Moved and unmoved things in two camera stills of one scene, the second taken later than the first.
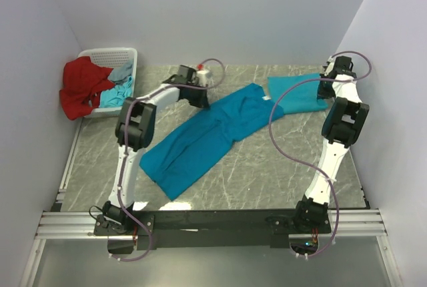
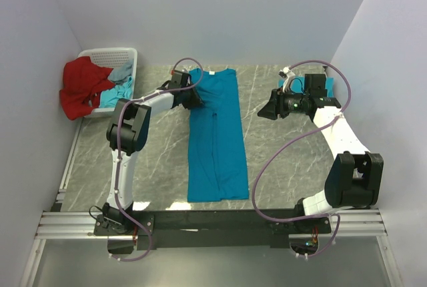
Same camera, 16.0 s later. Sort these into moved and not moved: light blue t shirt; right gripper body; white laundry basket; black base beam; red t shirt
Moved: right gripper body
Not moved: black base beam; light blue t shirt; white laundry basket; red t shirt
